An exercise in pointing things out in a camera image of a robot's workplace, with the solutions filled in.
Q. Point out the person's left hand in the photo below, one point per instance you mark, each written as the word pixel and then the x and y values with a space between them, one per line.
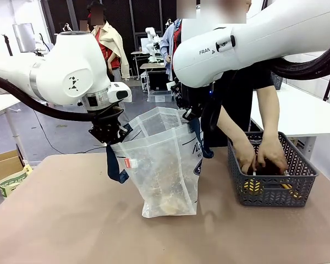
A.
pixel 273 154

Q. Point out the dark brown packaged item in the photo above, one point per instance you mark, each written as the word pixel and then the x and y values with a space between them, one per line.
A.
pixel 266 170

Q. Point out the black tripod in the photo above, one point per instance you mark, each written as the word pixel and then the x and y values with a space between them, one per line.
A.
pixel 7 45

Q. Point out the person's right forearm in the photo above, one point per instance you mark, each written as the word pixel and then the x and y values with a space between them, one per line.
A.
pixel 231 126

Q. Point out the large clear storage box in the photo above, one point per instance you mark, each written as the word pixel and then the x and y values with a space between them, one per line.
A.
pixel 159 96

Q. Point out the beige packaged food item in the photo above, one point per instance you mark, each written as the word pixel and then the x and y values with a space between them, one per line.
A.
pixel 171 206

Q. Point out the yellow stick item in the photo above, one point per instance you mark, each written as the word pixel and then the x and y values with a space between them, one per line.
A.
pixel 287 188

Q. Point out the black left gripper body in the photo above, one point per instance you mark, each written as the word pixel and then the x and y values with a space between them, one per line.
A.
pixel 107 121

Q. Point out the person in dark clothes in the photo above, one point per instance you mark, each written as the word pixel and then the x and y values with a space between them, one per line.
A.
pixel 83 26

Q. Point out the person's right hand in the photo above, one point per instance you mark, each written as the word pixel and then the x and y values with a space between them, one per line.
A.
pixel 246 156

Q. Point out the person in black T-shirt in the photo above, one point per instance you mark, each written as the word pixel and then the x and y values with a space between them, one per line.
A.
pixel 242 90

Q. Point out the black light stand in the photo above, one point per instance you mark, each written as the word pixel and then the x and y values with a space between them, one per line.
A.
pixel 329 88

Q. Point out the figure in beige jacket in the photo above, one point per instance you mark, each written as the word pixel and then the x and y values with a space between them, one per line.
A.
pixel 114 46

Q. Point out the person's left forearm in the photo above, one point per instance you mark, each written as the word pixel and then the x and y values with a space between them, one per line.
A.
pixel 269 115

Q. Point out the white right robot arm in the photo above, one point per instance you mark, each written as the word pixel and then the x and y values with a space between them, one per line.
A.
pixel 250 38

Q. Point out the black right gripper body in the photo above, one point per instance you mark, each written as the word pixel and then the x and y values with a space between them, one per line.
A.
pixel 192 97

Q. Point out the person in blue shirt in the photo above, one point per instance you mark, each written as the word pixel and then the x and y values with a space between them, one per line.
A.
pixel 166 46

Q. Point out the black cabinet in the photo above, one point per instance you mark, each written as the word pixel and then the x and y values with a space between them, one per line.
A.
pixel 158 81

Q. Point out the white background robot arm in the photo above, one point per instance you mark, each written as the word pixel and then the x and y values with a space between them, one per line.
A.
pixel 149 31

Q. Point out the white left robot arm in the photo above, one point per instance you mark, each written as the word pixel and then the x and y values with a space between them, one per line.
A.
pixel 71 66

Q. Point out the white side table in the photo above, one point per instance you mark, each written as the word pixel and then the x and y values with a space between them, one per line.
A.
pixel 0 105

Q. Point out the white table with baskets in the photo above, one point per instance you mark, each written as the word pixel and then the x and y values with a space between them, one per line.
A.
pixel 291 110

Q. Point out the green white carton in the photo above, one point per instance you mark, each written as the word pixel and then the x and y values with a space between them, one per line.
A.
pixel 12 182

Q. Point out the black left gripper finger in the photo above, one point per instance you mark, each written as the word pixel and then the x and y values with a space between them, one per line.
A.
pixel 100 136
pixel 121 134

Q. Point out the small background table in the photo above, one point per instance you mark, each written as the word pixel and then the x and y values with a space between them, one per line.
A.
pixel 152 66

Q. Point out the grey wall board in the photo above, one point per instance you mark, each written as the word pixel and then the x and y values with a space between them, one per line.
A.
pixel 23 37

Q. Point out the yellow black striped package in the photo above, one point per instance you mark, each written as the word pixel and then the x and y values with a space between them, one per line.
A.
pixel 253 187

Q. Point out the brown cardboard box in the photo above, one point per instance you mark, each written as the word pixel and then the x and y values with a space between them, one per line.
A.
pixel 2 167

